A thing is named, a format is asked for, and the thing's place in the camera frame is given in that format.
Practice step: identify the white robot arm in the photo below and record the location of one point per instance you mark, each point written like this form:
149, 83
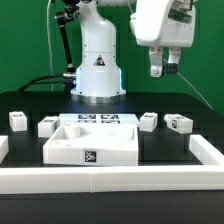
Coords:
98, 78

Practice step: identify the white marker sheet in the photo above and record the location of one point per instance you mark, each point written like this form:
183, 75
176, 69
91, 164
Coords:
99, 118

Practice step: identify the white square table top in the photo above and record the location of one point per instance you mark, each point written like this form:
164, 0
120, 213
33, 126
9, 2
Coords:
92, 144

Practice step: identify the white U-shaped fence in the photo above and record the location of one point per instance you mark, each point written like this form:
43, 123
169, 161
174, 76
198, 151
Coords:
207, 175

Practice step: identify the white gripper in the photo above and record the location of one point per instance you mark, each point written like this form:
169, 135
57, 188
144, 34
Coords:
166, 23

